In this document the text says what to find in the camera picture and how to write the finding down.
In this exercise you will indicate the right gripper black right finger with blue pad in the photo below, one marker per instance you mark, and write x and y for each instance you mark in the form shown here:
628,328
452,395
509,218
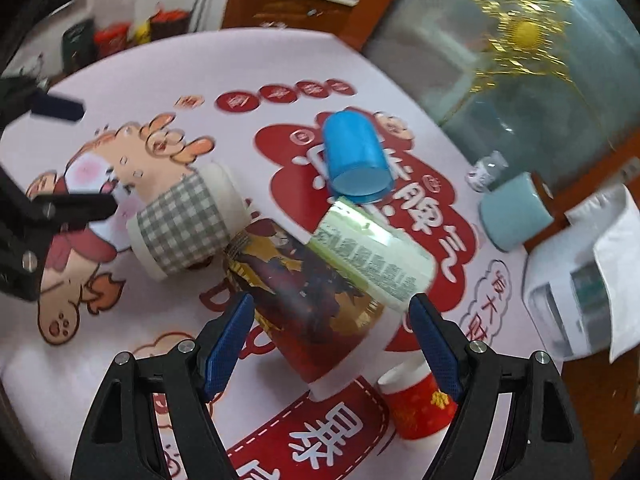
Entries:
542,439

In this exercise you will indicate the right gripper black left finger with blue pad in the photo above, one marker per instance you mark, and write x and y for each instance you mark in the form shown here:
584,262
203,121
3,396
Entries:
120,438

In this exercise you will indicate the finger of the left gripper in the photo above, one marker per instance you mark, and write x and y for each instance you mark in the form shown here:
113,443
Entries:
72,211
21,95

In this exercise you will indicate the dark patterned paper cup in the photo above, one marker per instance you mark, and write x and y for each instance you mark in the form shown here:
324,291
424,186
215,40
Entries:
327,328

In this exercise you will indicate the red paper cup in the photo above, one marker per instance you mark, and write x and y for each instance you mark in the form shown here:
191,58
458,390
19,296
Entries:
418,408

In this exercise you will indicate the grey checked paper cup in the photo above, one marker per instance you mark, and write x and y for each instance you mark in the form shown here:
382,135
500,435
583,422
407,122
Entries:
191,222

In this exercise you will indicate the green white paper cup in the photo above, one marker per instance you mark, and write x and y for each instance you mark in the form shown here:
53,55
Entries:
382,261

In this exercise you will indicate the blue plastic cup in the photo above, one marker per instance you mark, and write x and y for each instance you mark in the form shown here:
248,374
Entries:
354,157

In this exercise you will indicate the pink printed tablecloth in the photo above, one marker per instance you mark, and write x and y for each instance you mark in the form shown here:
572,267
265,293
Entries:
253,102

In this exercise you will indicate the white countertop appliance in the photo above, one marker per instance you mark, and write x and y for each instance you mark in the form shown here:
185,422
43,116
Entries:
565,295

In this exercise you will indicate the light blue ceramic canister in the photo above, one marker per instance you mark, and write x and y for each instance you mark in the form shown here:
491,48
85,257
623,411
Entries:
516,211

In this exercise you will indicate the white quilted cloth cover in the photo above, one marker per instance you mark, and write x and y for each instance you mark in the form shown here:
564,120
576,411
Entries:
613,215

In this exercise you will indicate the small white pill bottle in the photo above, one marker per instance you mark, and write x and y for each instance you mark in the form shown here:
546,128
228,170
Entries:
485,171

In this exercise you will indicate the frosted glass sliding door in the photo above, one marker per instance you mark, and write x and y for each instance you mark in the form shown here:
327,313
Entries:
553,85

